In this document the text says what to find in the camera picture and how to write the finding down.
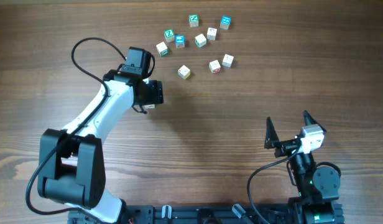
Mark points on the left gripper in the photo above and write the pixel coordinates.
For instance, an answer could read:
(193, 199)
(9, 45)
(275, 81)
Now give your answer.
(157, 93)

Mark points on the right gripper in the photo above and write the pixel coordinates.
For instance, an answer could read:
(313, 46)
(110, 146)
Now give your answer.
(272, 142)

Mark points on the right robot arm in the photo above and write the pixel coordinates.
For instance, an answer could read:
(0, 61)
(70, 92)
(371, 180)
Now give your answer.
(317, 183)

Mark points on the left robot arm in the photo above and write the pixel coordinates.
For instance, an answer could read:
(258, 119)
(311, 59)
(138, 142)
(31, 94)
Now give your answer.
(71, 163)

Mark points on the white block yellow side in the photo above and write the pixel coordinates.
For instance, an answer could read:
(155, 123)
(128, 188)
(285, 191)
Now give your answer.
(184, 72)

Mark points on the white block teal side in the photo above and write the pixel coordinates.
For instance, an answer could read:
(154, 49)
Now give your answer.
(162, 49)

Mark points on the green Z block left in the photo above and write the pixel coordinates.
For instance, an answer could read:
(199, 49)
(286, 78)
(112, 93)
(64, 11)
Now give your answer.
(169, 35)

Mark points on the green z block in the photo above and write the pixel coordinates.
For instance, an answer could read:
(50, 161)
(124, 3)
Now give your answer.
(193, 20)
(169, 35)

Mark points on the blue block centre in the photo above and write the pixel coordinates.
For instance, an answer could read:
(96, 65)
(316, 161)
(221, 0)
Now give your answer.
(179, 41)

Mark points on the white block red Q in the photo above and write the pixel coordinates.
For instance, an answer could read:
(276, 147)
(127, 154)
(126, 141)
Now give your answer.
(215, 66)

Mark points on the white block green side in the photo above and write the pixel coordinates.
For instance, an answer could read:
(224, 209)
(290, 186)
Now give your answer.
(200, 40)

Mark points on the green Z block far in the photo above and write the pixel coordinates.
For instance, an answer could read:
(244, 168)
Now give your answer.
(193, 20)

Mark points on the white block blue side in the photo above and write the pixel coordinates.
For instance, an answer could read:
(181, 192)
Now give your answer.
(227, 60)

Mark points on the white block red side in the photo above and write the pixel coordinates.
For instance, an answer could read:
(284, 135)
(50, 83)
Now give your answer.
(211, 33)

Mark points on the blue block far right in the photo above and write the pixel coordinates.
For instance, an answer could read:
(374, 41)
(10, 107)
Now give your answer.
(225, 22)

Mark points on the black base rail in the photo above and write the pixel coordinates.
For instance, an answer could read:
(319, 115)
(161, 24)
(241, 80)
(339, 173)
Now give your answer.
(273, 213)

